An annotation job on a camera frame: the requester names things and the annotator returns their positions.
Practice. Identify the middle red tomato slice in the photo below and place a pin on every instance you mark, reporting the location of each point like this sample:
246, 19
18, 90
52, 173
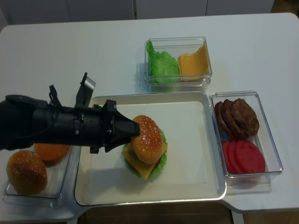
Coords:
234, 167

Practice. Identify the back brown patty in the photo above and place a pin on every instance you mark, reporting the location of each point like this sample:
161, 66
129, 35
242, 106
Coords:
220, 120

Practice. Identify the plain orange bun bottom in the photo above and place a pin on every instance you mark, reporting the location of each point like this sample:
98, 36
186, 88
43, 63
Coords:
51, 154

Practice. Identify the yellow cheese slices in bin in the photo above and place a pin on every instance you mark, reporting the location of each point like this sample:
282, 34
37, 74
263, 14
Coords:
194, 65

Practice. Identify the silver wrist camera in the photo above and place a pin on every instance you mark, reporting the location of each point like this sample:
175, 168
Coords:
85, 92

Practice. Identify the green lettuce under burger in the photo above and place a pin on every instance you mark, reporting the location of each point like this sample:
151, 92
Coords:
163, 158

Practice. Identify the clear bin lettuce and cheese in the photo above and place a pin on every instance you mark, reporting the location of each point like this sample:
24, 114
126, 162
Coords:
177, 47

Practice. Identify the yellow cheese slice on burger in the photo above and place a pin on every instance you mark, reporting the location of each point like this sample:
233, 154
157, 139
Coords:
137, 161

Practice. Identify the middle brown patty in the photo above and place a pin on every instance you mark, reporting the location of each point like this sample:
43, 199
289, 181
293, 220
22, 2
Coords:
230, 122

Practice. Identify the white metal serving tray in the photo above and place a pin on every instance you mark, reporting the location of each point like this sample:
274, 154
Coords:
213, 188

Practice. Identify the sesame bun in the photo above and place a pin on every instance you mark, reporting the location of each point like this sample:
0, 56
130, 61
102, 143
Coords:
148, 145
27, 173

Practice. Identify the green lettuce in bin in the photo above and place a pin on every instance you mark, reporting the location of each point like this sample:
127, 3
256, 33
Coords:
163, 67

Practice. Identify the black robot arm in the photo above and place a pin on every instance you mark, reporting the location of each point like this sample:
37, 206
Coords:
25, 121

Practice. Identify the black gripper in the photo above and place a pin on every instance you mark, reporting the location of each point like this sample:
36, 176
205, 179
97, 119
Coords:
93, 126

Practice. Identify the front red tomato slice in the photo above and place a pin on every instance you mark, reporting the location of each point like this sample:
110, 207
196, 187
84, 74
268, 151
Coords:
249, 158

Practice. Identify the front brown patty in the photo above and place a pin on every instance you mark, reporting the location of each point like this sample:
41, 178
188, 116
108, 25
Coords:
245, 117

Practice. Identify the clear bin with buns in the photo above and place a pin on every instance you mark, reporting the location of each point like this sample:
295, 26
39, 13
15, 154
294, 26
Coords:
52, 195

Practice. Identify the white paper tray liner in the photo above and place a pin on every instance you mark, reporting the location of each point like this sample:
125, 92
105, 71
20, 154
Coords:
184, 127

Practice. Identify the back red tomato slice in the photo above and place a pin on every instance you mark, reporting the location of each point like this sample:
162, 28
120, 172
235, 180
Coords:
225, 146

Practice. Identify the red tomato slice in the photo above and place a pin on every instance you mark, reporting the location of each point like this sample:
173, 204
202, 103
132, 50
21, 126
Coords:
234, 167
225, 146
249, 158

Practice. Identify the clear bin patties and tomato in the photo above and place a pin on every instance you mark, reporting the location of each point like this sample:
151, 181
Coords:
263, 140

